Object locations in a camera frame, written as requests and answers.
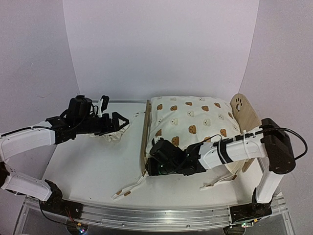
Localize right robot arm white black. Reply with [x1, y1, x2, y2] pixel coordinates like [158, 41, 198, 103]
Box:
[145, 118, 308, 225]

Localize wooden pet bed frame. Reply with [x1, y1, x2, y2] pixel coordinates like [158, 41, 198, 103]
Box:
[140, 94, 261, 170]

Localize small circuit board with leds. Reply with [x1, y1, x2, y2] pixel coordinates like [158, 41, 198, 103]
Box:
[66, 220, 89, 235]

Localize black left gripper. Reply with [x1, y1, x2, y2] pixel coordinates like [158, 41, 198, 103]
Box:
[75, 112, 129, 136]

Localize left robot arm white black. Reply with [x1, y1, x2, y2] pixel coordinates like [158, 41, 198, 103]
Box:
[0, 95, 131, 218]

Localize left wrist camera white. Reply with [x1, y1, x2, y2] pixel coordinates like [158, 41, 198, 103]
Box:
[97, 95, 110, 118]

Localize small bear print pillow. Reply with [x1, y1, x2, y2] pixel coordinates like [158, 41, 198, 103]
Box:
[87, 124, 130, 142]

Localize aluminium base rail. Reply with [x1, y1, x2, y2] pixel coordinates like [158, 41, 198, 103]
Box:
[14, 194, 294, 235]

